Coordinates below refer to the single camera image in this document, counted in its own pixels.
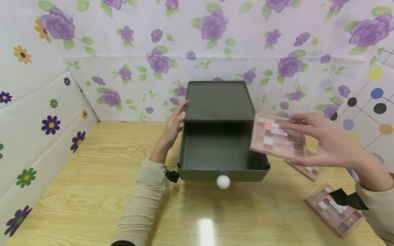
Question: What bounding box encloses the person's left hand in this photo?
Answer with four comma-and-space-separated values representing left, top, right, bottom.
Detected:
149, 100, 189, 164

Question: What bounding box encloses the dark green drawer cabinet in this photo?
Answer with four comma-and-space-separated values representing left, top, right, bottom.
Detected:
183, 81, 256, 123

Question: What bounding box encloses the person's right forearm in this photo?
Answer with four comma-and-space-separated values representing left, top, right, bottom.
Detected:
351, 150, 394, 245

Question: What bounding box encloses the person's right hand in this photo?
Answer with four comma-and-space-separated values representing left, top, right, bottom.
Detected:
278, 112, 370, 172

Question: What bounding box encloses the pink eyeshadow palette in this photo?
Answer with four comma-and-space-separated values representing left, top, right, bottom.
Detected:
305, 183, 365, 238
285, 150, 326, 182
249, 113, 308, 160

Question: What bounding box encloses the black wrist band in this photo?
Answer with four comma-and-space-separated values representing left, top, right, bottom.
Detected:
163, 169, 180, 183
328, 188, 369, 211

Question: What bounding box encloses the person's left forearm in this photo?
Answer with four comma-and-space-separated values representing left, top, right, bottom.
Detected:
110, 158, 169, 246

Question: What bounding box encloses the dark green drawer white knob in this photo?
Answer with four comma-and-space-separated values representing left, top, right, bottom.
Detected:
177, 120, 271, 190

